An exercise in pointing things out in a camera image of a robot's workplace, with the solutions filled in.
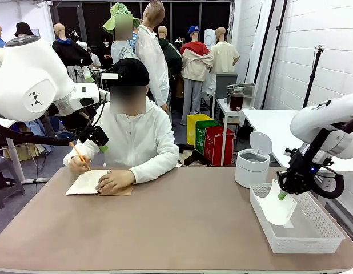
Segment white paper sheet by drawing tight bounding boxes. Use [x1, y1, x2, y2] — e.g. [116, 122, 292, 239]
[260, 179, 298, 227]

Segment white trash bin with lid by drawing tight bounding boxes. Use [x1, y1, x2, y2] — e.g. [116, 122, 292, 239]
[234, 131, 273, 189]

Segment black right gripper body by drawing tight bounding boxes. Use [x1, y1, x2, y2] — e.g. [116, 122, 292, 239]
[276, 167, 316, 196]

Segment person's left hand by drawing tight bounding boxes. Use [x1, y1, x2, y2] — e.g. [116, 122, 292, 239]
[95, 170, 137, 196]

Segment person in white hoodie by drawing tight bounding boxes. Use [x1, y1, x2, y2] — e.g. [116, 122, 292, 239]
[63, 58, 180, 183]

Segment cardboard box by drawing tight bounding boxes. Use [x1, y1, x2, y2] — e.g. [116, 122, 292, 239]
[2, 142, 53, 162]

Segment person's right hand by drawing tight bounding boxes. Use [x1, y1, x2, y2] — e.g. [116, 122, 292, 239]
[67, 155, 92, 174]

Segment black tripod stand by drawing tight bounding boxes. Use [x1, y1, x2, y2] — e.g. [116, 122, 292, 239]
[303, 44, 326, 109]

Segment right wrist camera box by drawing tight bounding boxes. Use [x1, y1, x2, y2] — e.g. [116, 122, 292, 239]
[284, 147, 302, 158]

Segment mannequin in cream shirt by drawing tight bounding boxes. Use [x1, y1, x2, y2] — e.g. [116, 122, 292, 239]
[210, 27, 240, 75]

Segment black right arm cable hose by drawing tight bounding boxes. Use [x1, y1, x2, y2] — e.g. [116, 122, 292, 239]
[287, 114, 353, 199]

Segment mannequin in dark jacket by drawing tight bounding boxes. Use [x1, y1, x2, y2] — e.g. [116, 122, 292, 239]
[51, 23, 93, 83]

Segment person's left forearm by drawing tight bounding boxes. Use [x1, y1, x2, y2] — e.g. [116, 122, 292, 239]
[129, 142, 180, 184]

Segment mannequin with black bucket hat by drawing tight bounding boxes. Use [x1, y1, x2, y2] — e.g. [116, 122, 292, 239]
[14, 22, 35, 38]

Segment black baseball cap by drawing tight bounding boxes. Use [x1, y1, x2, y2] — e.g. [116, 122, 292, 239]
[101, 58, 150, 88]

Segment green recycling bin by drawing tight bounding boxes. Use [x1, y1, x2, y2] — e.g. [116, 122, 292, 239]
[195, 119, 223, 156]

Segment yellow pencil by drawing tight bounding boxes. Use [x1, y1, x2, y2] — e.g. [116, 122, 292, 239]
[69, 141, 92, 172]

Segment tall mannequin in white shirt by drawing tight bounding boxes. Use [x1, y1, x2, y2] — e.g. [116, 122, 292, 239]
[134, 0, 171, 111]

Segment figure with green checked hat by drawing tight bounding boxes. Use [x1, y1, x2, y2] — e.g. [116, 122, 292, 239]
[102, 2, 143, 65]

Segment background person in white shirt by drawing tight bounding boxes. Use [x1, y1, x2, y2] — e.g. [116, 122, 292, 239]
[84, 42, 102, 69]

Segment white perforated plastic basket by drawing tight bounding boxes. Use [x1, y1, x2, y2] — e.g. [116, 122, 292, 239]
[248, 182, 346, 255]

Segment white side table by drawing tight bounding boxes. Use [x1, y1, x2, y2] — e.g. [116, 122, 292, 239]
[241, 108, 353, 208]

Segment mannequin in red beige jacket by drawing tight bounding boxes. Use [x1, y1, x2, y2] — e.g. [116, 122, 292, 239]
[179, 25, 215, 126]

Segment masked person in black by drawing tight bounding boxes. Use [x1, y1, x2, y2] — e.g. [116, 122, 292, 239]
[97, 34, 114, 69]

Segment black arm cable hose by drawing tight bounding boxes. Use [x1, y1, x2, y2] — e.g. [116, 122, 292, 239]
[287, 114, 353, 199]
[0, 104, 106, 147]

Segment person's right forearm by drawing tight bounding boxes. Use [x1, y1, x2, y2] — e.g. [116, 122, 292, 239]
[63, 139, 109, 167]

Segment mannequin in dark green hoodie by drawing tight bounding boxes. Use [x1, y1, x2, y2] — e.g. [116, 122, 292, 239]
[157, 25, 183, 89]

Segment black wooden stand pieces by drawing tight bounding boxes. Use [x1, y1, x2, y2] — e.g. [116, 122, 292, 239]
[176, 143, 209, 167]

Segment small white table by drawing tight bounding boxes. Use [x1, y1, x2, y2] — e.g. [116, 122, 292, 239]
[214, 98, 253, 167]

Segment brown glass jar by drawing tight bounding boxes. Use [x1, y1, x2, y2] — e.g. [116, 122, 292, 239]
[229, 87, 245, 112]

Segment spiral notebook brown cover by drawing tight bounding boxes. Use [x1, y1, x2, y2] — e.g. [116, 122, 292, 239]
[65, 169, 134, 197]

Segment red recycling bin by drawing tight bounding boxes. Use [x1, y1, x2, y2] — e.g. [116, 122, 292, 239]
[204, 126, 235, 167]

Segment stacked metal trays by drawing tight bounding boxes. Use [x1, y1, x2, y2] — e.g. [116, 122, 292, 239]
[227, 83, 256, 109]

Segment yellow recycling bin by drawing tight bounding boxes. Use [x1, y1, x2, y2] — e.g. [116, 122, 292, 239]
[186, 114, 214, 146]

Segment white desk frame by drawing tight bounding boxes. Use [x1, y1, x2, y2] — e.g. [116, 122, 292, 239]
[0, 116, 49, 184]

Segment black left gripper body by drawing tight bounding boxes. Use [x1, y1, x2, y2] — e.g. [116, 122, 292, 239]
[78, 125, 110, 147]

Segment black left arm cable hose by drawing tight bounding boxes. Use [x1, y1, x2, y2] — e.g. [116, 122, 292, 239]
[0, 104, 106, 147]

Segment grey plastic stool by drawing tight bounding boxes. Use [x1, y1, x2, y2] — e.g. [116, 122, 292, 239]
[0, 155, 26, 211]

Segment grey cabinet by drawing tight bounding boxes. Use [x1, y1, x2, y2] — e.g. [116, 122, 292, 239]
[215, 72, 239, 99]

